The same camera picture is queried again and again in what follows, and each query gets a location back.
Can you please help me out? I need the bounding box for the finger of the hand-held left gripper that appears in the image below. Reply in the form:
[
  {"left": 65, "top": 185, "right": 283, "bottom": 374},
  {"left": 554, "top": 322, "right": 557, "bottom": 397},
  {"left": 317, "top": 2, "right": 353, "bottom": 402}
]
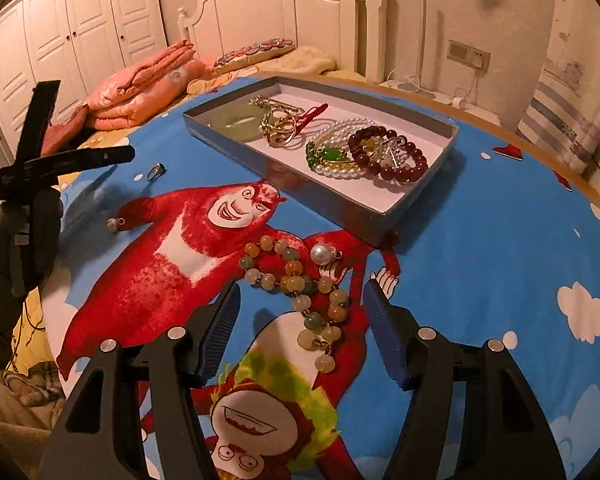
[
  {"left": 16, "top": 80, "right": 62, "bottom": 172},
  {"left": 22, "top": 145, "right": 136, "bottom": 177}
]

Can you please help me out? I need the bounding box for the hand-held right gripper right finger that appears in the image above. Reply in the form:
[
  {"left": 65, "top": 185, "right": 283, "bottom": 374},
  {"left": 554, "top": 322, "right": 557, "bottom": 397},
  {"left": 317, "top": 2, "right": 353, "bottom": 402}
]
[{"left": 362, "top": 279, "right": 567, "bottom": 480}]

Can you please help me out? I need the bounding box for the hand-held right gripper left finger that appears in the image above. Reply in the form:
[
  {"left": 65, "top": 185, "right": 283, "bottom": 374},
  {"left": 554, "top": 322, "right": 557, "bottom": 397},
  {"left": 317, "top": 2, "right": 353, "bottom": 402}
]
[{"left": 39, "top": 282, "right": 243, "bottom": 480}]

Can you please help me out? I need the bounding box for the multicolour jade bead necklace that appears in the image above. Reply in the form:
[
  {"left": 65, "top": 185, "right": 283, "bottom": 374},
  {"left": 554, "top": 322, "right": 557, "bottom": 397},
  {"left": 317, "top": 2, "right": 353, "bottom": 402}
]
[{"left": 237, "top": 235, "right": 352, "bottom": 373}]

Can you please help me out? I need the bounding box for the large pearl pendant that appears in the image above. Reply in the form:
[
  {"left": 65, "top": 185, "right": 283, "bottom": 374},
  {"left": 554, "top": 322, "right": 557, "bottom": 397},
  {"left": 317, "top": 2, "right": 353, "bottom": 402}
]
[{"left": 310, "top": 242, "right": 344, "bottom": 267}]

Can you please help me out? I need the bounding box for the grey cardboard box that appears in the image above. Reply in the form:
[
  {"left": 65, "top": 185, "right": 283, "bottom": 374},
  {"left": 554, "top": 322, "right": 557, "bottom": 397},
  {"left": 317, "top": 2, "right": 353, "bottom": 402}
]
[{"left": 182, "top": 75, "right": 460, "bottom": 248}]

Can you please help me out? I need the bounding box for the white pearl bracelet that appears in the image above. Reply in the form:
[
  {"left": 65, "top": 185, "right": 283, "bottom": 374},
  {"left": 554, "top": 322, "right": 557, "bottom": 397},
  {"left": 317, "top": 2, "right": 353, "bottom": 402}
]
[{"left": 307, "top": 117, "right": 382, "bottom": 181}]

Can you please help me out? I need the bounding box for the red bead bracelet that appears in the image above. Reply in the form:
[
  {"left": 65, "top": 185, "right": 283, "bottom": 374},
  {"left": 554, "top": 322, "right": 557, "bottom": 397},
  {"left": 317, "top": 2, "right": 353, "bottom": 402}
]
[{"left": 347, "top": 127, "right": 429, "bottom": 187}]

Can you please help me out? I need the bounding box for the silver chain bracelet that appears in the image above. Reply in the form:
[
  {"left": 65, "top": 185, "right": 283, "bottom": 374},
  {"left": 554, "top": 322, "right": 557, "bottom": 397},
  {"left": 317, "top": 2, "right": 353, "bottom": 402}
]
[{"left": 380, "top": 135, "right": 407, "bottom": 168}]

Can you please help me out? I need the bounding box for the green gem pendant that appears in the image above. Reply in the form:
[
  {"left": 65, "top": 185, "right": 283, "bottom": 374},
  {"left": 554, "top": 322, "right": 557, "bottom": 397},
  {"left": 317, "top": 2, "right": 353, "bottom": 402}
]
[{"left": 306, "top": 141, "right": 354, "bottom": 171}]

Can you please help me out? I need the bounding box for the gold clip brooch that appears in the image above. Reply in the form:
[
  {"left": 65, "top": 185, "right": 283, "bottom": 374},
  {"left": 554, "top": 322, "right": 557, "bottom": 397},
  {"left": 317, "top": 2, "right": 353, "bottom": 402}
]
[{"left": 250, "top": 96, "right": 306, "bottom": 116}]

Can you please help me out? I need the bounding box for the red cord gold charm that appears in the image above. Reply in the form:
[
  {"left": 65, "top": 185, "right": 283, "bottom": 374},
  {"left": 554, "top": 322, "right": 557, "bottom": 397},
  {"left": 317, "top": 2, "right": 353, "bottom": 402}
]
[{"left": 292, "top": 103, "right": 329, "bottom": 134}]

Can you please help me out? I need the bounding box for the person's left hand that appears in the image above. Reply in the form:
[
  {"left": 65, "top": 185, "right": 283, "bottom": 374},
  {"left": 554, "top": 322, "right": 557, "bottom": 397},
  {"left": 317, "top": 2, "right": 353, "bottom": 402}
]
[{"left": 0, "top": 199, "right": 29, "bottom": 303}]

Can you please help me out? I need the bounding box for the yellow bed sheet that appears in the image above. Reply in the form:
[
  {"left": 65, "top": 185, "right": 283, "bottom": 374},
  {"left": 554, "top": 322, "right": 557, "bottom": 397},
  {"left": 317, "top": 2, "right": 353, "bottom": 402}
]
[{"left": 10, "top": 130, "right": 131, "bottom": 376}]

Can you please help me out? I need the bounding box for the pink folded quilt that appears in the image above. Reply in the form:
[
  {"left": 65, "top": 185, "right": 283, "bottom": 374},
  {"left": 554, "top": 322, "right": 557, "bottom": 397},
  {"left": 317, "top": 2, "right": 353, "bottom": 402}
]
[{"left": 40, "top": 40, "right": 216, "bottom": 156}]

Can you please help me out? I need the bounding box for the white wardrobe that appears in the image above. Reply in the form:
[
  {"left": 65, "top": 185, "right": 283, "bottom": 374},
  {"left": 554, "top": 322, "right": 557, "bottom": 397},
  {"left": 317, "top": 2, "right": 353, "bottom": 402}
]
[{"left": 0, "top": 0, "right": 168, "bottom": 161}]

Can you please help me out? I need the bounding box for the blue cartoon printed blanket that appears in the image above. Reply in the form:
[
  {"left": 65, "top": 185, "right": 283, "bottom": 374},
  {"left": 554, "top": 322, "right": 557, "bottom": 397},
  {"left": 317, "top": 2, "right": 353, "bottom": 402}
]
[{"left": 40, "top": 72, "right": 600, "bottom": 480}]

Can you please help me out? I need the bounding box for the green jade bangle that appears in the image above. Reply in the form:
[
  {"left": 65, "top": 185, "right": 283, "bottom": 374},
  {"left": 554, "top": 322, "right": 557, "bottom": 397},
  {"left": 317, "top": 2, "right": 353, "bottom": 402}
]
[{"left": 210, "top": 109, "right": 269, "bottom": 140}]

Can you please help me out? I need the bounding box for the gold bangle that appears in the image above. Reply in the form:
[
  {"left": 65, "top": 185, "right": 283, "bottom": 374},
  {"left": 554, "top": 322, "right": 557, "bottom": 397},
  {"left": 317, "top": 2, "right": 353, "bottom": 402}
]
[{"left": 261, "top": 110, "right": 311, "bottom": 150}]

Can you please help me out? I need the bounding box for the beige fluffy cloth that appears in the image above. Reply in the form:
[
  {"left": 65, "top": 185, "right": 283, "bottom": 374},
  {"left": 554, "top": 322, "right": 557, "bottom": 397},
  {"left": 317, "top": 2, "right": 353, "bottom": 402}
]
[{"left": 0, "top": 367, "right": 66, "bottom": 480}]

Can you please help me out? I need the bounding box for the embroidered cushion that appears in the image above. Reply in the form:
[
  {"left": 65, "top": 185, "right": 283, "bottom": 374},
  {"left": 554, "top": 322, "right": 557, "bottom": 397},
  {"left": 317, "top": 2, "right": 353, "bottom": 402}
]
[{"left": 214, "top": 37, "right": 298, "bottom": 68}]

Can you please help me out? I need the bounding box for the beige floral pillow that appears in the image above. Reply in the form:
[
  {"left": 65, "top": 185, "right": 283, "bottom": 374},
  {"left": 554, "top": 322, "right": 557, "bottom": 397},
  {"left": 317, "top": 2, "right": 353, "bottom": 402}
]
[{"left": 187, "top": 45, "right": 339, "bottom": 96}]

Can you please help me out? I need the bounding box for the white wooden headboard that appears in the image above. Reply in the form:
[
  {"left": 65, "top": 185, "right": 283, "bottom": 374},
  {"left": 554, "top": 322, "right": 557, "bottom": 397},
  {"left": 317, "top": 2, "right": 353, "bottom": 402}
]
[{"left": 177, "top": 0, "right": 388, "bottom": 83}]

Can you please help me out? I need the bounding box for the white charger cable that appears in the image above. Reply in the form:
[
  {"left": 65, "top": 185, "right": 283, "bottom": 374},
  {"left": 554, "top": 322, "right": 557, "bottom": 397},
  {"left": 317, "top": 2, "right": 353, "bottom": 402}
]
[{"left": 451, "top": 67, "right": 482, "bottom": 107}]

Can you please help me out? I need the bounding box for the wall socket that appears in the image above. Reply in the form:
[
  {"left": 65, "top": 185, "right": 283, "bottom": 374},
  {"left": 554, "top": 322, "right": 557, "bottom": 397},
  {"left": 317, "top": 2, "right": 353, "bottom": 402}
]
[{"left": 447, "top": 40, "right": 491, "bottom": 72}]

